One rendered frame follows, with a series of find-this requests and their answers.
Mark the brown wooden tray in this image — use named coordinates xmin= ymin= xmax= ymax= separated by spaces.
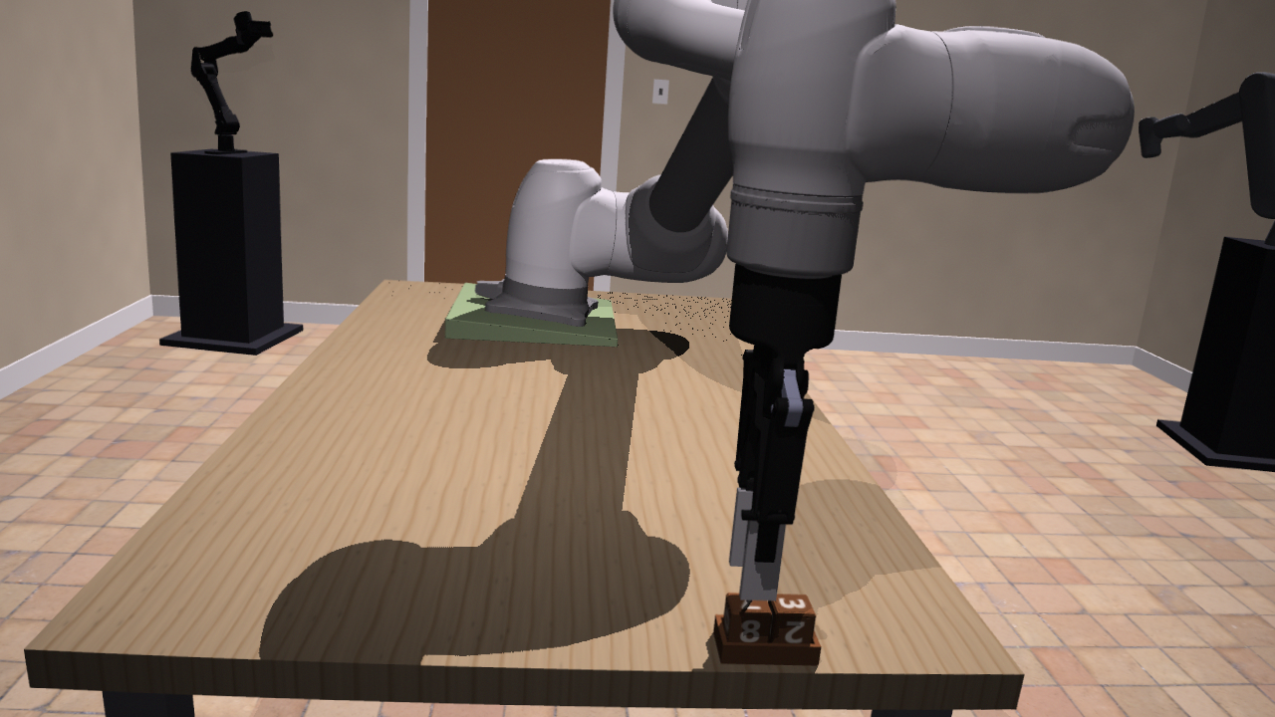
xmin=713 ymin=614 xmax=821 ymax=665

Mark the brown number cube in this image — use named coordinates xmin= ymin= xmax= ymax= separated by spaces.
xmin=723 ymin=593 xmax=771 ymax=643
xmin=768 ymin=595 xmax=816 ymax=644

